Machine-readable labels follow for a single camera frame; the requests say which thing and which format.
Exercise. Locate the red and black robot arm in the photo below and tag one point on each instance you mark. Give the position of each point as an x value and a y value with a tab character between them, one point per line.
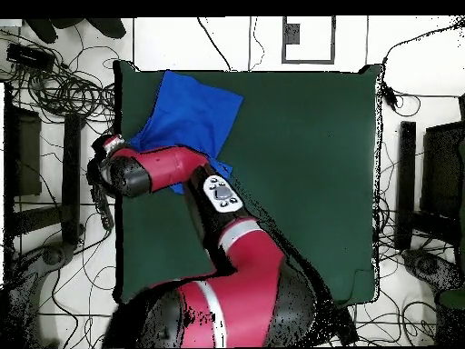
247	283

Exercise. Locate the black power adapter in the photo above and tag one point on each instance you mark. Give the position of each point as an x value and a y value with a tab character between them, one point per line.
390	96

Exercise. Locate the black star-shaped chair base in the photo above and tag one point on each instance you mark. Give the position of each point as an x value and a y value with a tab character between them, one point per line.
109	27

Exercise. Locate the black power strip with sockets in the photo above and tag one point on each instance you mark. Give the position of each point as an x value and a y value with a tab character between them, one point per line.
105	214

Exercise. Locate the grey stand foot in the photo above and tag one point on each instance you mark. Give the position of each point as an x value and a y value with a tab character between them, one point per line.
54	254
425	265

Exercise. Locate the black rectangular device box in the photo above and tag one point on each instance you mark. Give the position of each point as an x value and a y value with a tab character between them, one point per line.
29	56

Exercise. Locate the blue shirt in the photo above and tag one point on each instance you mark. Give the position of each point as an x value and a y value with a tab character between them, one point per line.
189	112

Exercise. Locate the black upright stand bar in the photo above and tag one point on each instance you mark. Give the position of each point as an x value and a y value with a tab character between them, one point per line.
71	174
406	174

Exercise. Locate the grey square floor frame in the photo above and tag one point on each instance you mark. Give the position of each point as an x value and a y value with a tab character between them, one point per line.
308	62

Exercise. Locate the dark flat panel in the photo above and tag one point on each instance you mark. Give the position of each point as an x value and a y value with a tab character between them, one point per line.
25	152
441	167

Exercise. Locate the dark green table cloth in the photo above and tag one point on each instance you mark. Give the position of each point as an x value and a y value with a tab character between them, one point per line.
308	163

